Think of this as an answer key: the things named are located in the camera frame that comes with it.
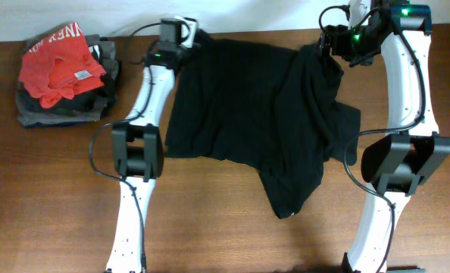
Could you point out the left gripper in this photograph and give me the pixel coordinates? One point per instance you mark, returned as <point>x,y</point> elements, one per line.
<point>193,51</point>

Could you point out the red folded t-shirt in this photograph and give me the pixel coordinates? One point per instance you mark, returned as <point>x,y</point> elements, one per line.
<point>60,66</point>

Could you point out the dark folded garment stack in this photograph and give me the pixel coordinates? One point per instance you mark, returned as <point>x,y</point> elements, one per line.
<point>77,104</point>

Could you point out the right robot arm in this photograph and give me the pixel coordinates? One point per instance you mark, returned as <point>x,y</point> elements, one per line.
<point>411,148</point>

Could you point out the grey folded garment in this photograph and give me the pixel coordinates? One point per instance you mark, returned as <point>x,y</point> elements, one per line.
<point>58,115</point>

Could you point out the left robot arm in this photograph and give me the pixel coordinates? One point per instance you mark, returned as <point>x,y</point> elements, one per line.
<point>138,152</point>

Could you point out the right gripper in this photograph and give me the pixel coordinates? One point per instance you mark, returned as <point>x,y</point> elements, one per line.
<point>341,32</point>

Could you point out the black t-shirt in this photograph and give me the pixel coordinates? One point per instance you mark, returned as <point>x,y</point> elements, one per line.
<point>271,108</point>

